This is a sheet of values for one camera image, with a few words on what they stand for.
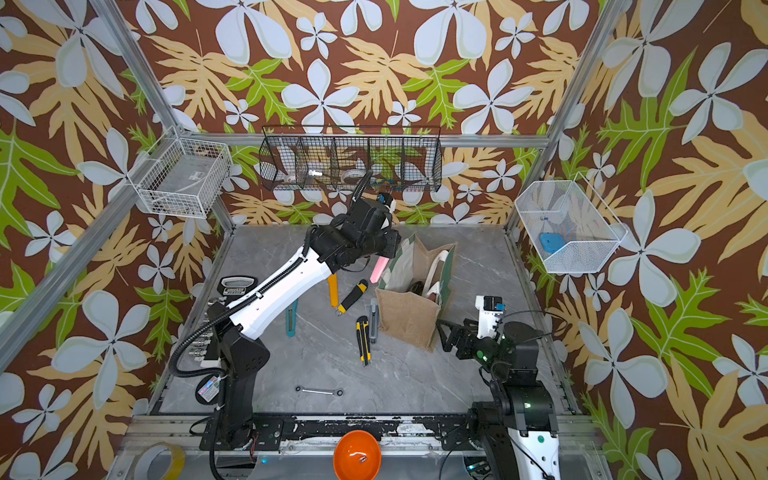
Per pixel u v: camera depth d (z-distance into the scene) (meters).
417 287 1.00
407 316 0.86
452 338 0.61
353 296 1.00
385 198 0.66
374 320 0.93
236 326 0.47
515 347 0.49
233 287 1.01
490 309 0.59
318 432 0.75
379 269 0.75
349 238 0.56
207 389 0.80
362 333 0.91
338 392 0.80
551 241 0.80
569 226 0.82
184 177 0.87
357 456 0.71
